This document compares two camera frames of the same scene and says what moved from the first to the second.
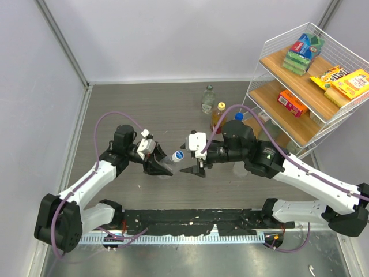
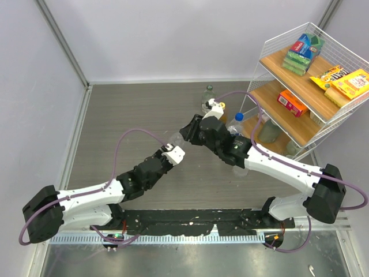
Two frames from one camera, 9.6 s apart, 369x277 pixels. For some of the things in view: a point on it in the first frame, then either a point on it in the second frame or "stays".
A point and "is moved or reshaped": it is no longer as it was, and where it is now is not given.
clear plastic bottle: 168,162 is moved or reshaped
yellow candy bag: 325,79 stays
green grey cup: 273,128 stays
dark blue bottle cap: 239,116 stays
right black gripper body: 217,153 -> 195,136
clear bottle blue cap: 238,169 stays
